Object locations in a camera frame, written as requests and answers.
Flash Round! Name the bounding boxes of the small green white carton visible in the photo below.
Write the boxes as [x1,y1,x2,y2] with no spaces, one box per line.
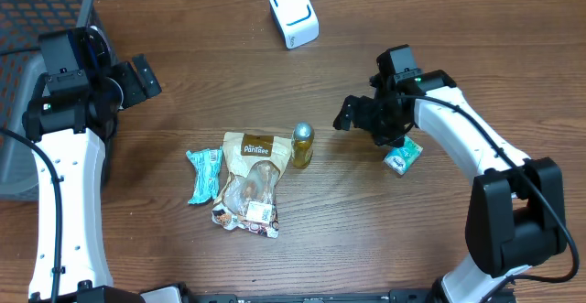
[384,136,423,176]

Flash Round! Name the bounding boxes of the silver capped yellow drink bottle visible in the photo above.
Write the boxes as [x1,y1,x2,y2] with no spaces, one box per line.
[291,122,315,168]

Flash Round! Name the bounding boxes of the teal snack wrapper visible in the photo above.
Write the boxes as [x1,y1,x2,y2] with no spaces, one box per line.
[186,148,223,205]

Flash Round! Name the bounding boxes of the brown pantree snack bag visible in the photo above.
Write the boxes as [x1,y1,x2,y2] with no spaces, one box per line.
[212,132,292,239]

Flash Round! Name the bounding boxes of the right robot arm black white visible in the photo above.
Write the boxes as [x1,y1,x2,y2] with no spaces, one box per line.
[333,45,580,302]

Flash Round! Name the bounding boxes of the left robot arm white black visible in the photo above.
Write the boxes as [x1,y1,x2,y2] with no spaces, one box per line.
[22,26,162,302]

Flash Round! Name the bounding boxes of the white barcode scanner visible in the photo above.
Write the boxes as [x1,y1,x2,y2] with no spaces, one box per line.
[269,0,320,49]

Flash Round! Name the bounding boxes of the dark grey plastic basket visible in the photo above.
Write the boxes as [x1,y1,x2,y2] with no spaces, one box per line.
[1,0,122,200]

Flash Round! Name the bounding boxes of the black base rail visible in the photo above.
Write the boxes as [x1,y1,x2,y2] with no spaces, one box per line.
[91,282,518,303]

